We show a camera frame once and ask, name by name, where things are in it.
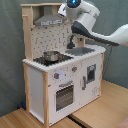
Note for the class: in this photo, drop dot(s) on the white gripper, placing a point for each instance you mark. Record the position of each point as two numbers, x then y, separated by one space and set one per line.
62 10

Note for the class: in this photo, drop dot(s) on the right red stove knob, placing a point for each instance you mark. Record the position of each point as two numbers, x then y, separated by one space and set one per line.
74 69

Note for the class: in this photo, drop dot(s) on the cabinet door with dispenser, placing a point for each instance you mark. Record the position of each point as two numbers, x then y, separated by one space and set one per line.
90 80

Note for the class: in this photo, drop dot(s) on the grey toy sink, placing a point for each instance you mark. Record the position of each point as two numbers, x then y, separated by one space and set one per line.
79 51

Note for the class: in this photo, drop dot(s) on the toy oven door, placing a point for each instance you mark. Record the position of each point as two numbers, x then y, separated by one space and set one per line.
65 96

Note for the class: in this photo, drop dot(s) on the black toy stovetop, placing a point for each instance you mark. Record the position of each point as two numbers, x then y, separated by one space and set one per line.
48 61

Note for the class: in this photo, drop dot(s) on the red stove knob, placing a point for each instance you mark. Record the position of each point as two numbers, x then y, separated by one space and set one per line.
56 76
74 69

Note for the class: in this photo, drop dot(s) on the grey range hood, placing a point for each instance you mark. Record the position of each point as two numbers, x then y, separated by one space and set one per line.
49 17

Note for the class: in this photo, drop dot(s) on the wooden toy kitchen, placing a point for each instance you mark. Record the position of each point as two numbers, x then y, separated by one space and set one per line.
40 84

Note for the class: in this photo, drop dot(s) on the black toy faucet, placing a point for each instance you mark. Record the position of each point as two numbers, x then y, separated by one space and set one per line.
71 45

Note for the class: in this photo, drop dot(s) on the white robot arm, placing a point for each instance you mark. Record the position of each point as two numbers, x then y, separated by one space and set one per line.
83 15

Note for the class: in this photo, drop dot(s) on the silver toy pot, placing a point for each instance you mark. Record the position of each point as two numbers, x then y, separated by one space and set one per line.
51 55

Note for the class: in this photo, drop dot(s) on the left red stove knob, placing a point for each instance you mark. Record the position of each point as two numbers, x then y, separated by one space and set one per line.
56 76

